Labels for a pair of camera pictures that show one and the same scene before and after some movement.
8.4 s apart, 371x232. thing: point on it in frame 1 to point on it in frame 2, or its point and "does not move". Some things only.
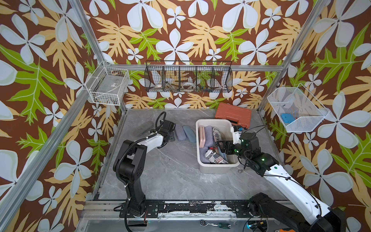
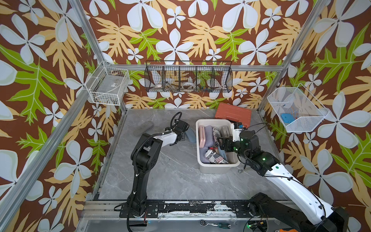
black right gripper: x=230 y=143 does not move
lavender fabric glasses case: x=202 y=151 does not move
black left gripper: x=172 y=136 to x=183 y=136
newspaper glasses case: x=217 y=134 does not move
